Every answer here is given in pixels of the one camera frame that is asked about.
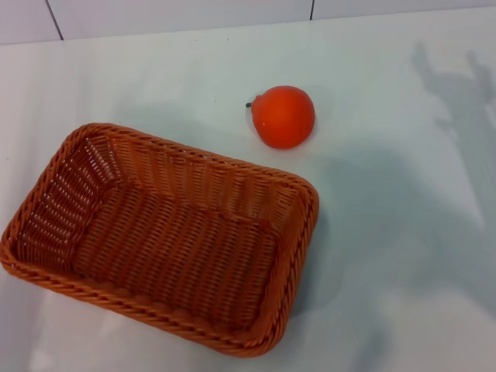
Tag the orange toy fruit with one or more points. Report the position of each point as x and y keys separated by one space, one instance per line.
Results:
x=284 y=116

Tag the orange woven rectangular basket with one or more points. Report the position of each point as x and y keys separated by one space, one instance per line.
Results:
x=166 y=240

